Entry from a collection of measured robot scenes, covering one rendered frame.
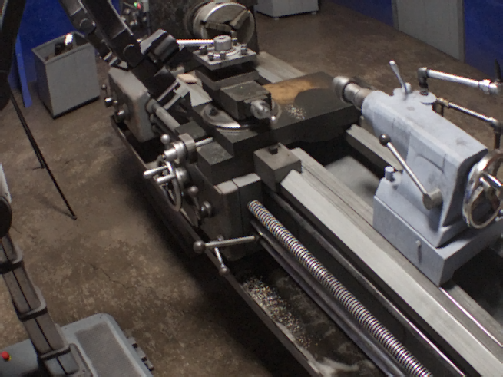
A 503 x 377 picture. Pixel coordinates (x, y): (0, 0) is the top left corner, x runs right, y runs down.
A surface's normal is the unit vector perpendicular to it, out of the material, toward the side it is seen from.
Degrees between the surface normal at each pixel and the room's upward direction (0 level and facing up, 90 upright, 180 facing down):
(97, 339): 0
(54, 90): 90
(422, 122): 0
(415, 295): 36
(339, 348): 0
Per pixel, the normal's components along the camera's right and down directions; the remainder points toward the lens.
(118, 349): -0.10, -0.82
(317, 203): -0.59, -0.48
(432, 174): -0.88, 0.11
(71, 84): 0.54, 0.43
